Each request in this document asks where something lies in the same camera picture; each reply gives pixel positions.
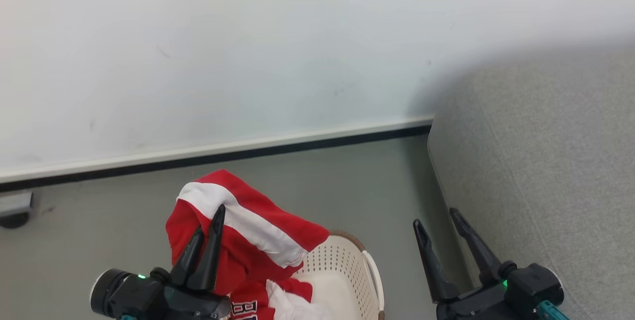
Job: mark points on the grey fabric sofa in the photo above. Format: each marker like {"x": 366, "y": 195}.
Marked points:
{"x": 545, "y": 186}

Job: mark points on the white wall baseboard strip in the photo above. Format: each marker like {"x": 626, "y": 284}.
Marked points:
{"x": 198, "y": 154}

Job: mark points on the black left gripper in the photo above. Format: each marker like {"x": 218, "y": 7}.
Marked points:
{"x": 144, "y": 297}

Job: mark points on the red white striped jersey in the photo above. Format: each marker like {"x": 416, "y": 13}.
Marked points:
{"x": 248, "y": 260}

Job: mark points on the teal right camera connector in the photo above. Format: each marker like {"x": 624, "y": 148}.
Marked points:
{"x": 550, "y": 311}

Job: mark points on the grey furniture foot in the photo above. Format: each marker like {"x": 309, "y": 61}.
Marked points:
{"x": 15, "y": 206}

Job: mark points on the cream perforated laundry basket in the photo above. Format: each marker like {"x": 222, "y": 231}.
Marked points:
{"x": 340, "y": 260}

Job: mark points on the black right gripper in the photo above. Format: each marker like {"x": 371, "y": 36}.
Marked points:
{"x": 496, "y": 300}

